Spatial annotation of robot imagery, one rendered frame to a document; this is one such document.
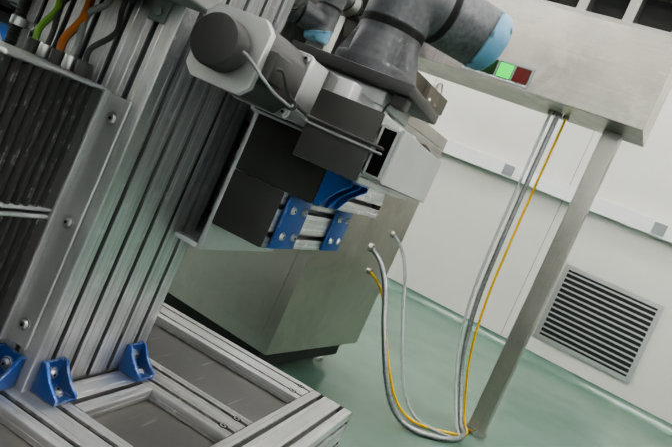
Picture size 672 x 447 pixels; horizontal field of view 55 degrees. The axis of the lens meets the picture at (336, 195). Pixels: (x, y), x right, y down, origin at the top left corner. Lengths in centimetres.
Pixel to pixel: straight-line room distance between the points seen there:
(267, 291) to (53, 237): 102
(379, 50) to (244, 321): 103
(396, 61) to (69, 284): 60
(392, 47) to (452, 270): 366
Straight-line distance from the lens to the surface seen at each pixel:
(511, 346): 238
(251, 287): 187
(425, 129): 214
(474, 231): 465
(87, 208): 89
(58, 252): 91
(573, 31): 235
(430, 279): 471
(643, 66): 229
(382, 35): 110
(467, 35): 118
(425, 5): 113
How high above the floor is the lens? 66
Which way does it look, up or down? 2 degrees down
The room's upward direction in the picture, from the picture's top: 24 degrees clockwise
